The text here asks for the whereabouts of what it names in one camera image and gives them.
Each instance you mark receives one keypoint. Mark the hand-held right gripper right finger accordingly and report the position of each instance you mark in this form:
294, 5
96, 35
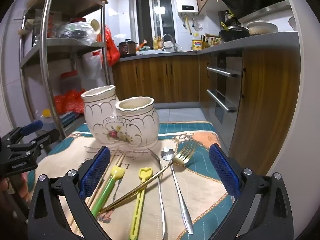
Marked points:
223, 170

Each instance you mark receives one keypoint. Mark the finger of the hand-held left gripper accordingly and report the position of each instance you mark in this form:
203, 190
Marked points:
31, 127
47, 136

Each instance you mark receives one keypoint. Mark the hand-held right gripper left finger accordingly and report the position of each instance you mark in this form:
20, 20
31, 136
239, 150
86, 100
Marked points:
96, 170

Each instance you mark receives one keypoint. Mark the wooden chopstick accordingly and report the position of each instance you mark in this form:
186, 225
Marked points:
115, 156
121, 158

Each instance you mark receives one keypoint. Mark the gold metal fork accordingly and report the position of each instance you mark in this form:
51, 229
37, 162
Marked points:
140, 188

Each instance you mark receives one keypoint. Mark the white floral ceramic utensil holder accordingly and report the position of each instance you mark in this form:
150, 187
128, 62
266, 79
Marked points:
125, 125

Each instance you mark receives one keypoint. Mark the silver flower-shaped spoon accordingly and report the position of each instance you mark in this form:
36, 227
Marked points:
168, 153

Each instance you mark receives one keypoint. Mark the clear bottle yellow cap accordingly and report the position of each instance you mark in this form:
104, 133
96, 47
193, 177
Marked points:
46, 116

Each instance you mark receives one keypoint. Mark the green training chopstick yellow top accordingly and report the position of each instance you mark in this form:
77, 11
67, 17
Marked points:
107, 192

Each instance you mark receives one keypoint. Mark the printed teal and beige tablecloth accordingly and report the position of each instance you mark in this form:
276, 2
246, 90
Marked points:
200, 190

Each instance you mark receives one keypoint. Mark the crumpled red plastic bag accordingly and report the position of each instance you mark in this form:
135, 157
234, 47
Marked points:
70, 102

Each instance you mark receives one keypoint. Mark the yellow plastic training chopstick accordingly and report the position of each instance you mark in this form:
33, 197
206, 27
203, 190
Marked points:
140, 200

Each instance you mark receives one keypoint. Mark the large plastic jar red lid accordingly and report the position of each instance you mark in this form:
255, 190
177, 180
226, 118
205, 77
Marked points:
70, 82

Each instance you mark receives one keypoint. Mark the stainless steel shelf rack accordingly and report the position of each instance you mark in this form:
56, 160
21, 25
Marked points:
45, 62

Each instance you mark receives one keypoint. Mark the stainless built-in drawer unit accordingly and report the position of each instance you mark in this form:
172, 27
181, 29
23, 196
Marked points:
223, 92

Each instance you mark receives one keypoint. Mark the wooden base cabinets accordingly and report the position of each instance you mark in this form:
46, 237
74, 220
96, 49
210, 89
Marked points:
267, 105

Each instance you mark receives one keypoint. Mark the white plastic bag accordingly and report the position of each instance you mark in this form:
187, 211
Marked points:
92, 65

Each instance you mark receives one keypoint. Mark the clear plastic bag dark contents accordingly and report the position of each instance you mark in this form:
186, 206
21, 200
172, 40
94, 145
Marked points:
75, 32

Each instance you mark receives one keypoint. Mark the red printed packet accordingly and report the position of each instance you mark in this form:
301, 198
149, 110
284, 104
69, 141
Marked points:
53, 25

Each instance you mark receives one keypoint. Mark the hanging red plastic bag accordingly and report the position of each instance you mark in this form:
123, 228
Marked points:
111, 47

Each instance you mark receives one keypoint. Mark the small jar red lid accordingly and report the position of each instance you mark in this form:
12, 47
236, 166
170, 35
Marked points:
78, 20

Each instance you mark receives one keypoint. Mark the dark electric pressure cooker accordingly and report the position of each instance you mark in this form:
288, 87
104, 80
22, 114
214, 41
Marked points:
127, 48

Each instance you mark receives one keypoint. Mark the yellow cooking oil bottle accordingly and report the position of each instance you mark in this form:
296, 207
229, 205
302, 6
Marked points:
196, 45

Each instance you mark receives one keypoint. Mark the group of condiment bottles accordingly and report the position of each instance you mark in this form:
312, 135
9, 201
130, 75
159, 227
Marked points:
211, 42

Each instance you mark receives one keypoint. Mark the orange kitchen tool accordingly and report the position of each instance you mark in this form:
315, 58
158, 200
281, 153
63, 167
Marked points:
143, 44

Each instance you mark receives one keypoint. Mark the grey kitchen countertop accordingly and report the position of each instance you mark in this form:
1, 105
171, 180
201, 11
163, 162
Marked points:
262, 42

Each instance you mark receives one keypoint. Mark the black wok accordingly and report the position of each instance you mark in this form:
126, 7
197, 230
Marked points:
233, 35

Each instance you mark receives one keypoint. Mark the small yellow bottles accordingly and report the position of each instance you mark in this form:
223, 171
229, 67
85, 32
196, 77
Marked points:
157, 43

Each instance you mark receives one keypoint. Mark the chrome kitchen faucet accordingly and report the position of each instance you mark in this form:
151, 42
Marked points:
168, 36

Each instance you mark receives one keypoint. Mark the white ceramic pot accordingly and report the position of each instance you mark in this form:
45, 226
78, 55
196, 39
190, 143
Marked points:
262, 27

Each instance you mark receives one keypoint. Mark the sliding glass window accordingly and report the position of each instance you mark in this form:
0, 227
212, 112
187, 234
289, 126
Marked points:
155, 17

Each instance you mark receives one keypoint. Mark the white bowl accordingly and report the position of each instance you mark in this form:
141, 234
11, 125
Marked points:
292, 22

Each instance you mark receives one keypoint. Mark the white wall water heater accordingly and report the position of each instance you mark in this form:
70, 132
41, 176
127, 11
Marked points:
186, 0

